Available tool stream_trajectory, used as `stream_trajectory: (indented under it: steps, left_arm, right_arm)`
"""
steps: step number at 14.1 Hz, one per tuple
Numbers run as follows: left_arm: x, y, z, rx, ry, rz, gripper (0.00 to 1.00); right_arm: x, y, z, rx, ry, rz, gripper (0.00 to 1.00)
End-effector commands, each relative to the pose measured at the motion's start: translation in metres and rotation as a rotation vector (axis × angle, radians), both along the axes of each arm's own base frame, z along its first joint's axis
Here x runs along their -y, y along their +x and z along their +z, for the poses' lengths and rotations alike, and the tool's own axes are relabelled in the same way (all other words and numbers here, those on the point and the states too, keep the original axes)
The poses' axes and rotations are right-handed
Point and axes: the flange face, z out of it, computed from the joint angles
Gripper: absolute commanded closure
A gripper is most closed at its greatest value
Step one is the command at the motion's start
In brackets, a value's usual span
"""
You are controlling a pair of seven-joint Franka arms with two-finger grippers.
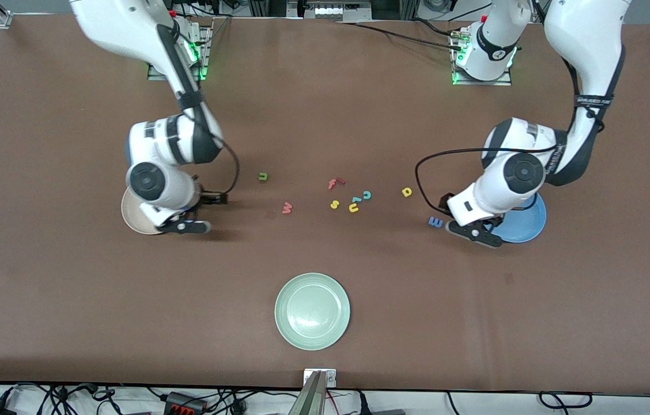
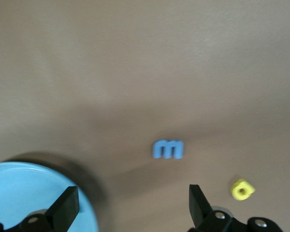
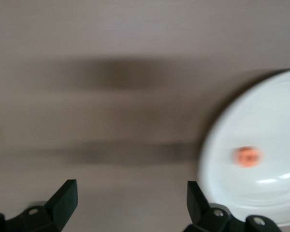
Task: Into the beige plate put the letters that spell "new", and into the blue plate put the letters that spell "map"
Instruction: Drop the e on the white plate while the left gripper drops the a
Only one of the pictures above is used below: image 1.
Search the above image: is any blue round plate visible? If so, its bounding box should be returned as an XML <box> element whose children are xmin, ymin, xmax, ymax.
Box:
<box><xmin>489</xmin><ymin>193</ymin><xmax>547</xmax><ymax>244</ymax></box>

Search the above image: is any beige round plate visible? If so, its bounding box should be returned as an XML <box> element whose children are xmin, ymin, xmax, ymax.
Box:
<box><xmin>121</xmin><ymin>186</ymin><xmax>164</xmax><ymax>236</ymax></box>

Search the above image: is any pale green round plate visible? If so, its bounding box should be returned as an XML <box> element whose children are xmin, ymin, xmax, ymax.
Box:
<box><xmin>274</xmin><ymin>273</ymin><xmax>352</xmax><ymax>351</ymax></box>

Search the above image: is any black orange power strip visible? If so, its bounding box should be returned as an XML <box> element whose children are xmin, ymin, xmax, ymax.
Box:
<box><xmin>162</xmin><ymin>391</ymin><xmax>208</xmax><ymax>415</ymax></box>

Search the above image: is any white power strip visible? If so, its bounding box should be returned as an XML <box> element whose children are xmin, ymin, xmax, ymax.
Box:
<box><xmin>305</xmin><ymin>0</ymin><xmax>373</xmax><ymax>21</ymax></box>

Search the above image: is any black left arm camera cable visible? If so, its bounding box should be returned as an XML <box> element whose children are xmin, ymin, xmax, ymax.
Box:
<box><xmin>415</xmin><ymin>55</ymin><xmax>608</xmax><ymax>221</ymax></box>

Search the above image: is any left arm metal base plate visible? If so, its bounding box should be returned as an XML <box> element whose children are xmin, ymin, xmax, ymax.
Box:
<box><xmin>451</xmin><ymin>26</ymin><xmax>513</xmax><ymax>87</ymax></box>

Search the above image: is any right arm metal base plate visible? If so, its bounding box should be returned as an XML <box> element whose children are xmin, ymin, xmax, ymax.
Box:
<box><xmin>148</xmin><ymin>17</ymin><xmax>214</xmax><ymax>81</ymax></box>

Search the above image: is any long black table cable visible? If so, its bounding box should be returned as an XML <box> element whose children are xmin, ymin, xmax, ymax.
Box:
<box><xmin>334</xmin><ymin>21</ymin><xmax>464</xmax><ymax>51</ymax></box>

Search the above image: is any short black table cable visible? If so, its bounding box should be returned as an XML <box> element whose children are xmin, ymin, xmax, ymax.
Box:
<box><xmin>411</xmin><ymin>17</ymin><xmax>461</xmax><ymax>36</ymax></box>

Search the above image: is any black looped floor cable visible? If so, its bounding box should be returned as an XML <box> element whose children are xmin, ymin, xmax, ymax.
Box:
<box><xmin>537</xmin><ymin>391</ymin><xmax>594</xmax><ymax>411</ymax></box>

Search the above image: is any aluminium camera mount post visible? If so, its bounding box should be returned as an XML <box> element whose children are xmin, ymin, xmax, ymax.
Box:
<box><xmin>289</xmin><ymin>368</ymin><xmax>338</xmax><ymax>415</ymax></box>

